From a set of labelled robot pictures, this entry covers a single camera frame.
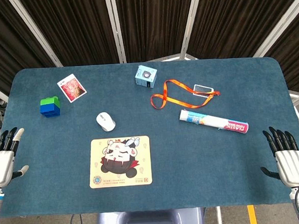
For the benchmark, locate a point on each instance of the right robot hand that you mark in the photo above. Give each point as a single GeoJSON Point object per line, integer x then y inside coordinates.
{"type": "Point", "coordinates": [292, 165]}

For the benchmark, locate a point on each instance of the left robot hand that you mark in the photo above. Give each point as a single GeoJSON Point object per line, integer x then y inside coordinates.
{"type": "Point", "coordinates": [0, 164]}

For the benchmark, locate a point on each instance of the white computer mouse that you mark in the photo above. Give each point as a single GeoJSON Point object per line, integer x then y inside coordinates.
{"type": "Point", "coordinates": [105, 121]}

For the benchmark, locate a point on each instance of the cartoon print mouse pad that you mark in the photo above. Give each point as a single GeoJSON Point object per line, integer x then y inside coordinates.
{"type": "Point", "coordinates": [120, 162]}

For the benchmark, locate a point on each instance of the green and blue block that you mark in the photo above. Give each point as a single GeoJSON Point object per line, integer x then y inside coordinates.
{"type": "Point", "coordinates": [50, 106]}

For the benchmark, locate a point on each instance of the plastic food bag roll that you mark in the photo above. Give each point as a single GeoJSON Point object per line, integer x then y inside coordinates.
{"type": "Point", "coordinates": [213, 123]}

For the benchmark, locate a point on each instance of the blue felt table mat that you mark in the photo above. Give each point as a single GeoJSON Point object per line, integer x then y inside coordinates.
{"type": "Point", "coordinates": [193, 165]}

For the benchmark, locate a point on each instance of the red picture card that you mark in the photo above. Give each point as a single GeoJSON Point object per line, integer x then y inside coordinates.
{"type": "Point", "coordinates": [72, 88]}

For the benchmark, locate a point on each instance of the clear badge holder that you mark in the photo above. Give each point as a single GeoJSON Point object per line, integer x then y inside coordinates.
{"type": "Point", "coordinates": [203, 90]}

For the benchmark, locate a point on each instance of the grey robot torso base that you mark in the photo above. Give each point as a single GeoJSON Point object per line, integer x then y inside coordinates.
{"type": "Point", "coordinates": [150, 222]}

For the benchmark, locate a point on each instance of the light blue small box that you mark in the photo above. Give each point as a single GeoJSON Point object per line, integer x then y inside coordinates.
{"type": "Point", "coordinates": [145, 77]}

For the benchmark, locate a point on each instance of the dark brown curtain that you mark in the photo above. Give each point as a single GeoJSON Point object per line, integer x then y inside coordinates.
{"type": "Point", "coordinates": [154, 23]}

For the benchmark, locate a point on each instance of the white metal frame post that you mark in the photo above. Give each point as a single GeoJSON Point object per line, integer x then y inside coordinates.
{"type": "Point", "coordinates": [35, 30]}
{"type": "Point", "coordinates": [115, 25]}
{"type": "Point", "coordinates": [189, 20]}
{"type": "Point", "coordinates": [278, 25]}

